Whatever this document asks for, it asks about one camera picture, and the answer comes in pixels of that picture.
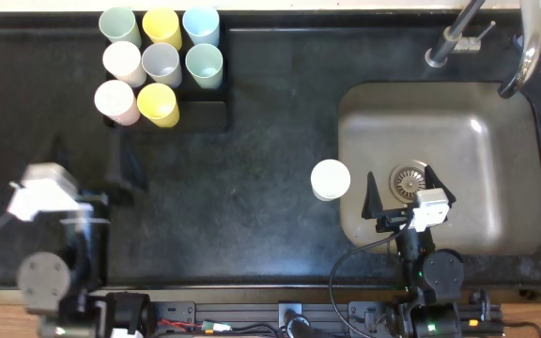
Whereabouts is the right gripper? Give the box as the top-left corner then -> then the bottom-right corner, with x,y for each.
362,164 -> 457,234

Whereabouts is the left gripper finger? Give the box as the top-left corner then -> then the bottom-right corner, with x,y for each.
105,126 -> 148,194

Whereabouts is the white cup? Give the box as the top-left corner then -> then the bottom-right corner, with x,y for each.
310,159 -> 352,203
101,40 -> 147,89

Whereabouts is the yellow cup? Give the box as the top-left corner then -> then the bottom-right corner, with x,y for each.
136,83 -> 181,129
141,7 -> 183,52

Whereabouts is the pink cup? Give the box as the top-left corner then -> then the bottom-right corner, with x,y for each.
93,79 -> 142,127

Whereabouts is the steel sink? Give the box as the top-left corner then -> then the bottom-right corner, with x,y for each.
337,81 -> 541,257

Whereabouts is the black tray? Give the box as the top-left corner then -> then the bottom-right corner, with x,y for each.
102,13 -> 232,133

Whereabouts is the grey cup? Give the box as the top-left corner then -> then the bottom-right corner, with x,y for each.
141,42 -> 183,89

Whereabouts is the green cup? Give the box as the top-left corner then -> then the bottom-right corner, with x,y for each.
98,6 -> 143,49
184,42 -> 224,90

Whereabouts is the steel tap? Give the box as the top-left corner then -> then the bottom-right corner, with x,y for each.
424,0 -> 541,100

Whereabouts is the blue cup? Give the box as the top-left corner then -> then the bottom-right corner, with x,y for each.
181,5 -> 222,47

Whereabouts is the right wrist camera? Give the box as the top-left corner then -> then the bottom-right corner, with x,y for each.
409,187 -> 451,234

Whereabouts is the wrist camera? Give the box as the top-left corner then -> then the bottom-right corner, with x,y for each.
409,187 -> 451,234
7,161 -> 94,223

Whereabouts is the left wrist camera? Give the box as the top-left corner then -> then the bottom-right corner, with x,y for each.
7,161 -> 94,223

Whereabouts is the mounting rail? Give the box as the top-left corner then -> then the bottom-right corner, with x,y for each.
147,300 -> 506,338

